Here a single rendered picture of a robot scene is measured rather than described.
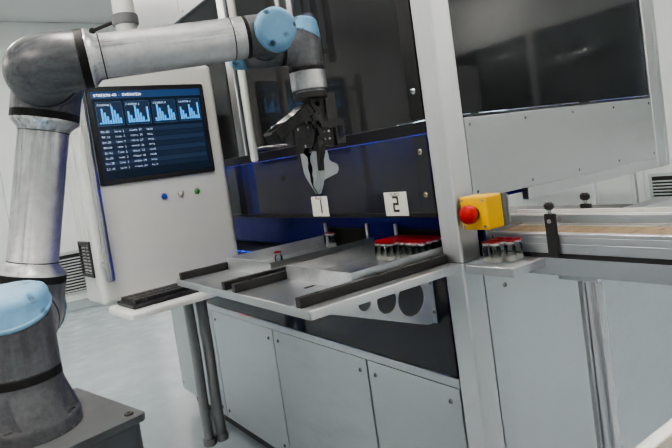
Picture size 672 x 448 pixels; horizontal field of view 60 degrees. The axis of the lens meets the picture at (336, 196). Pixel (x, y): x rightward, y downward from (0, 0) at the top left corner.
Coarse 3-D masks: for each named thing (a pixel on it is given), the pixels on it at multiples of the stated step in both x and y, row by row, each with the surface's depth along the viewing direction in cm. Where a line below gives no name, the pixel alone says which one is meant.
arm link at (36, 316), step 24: (0, 288) 93; (24, 288) 92; (0, 312) 86; (24, 312) 88; (48, 312) 92; (0, 336) 86; (24, 336) 88; (48, 336) 91; (0, 360) 86; (24, 360) 87; (48, 360) 90
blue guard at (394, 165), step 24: (384, 144) 144; (408, 144) 137; (240, 168) 210; (264, 168) 196; (288, 168) 183; (360, 168) 153; (384, 168) 146; (408, 168) 138; (240, 192) 213; (264, 192) 198; (288, 192) 185; (312, 192) 174; (336, 192) 164; (360, 192) 155; (384, 192) 147; (408, 192) 140; (432, 192) 133
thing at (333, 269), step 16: (320, 256) 146; (336, 256) 148; (352, 256) 151; (368, 256) 155; (416, 256) 130; (432, 256) 133; (288, 272) 139; (304, 272) 133; (320, 272) 128; (336, 272) 123; (352, 272) 119; (368, 272) 122
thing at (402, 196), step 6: (390, 192) 145; (396, 192) 143; (402, 192) 141; (384, 198) 147; (390, 198) 145; (402, 198) 142; (390, 204) 146; (402, 204) 142; (390, 210) 146; (402, 210) 142; (408, 210) 140
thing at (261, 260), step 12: (300, 240) 182; (312, 240) 185; (360, 240) 164; (372, 240) 166; (252, 252) 172; (264, 252) 175; (288, 252) 179; (300, 252) 179; (312, 252) 154; (324, 252) 156; (228, 264) 168; (240, 264) 161; (252, 264) 155; (264, 264) 149; (276, 264) 148; (288, 264) 150
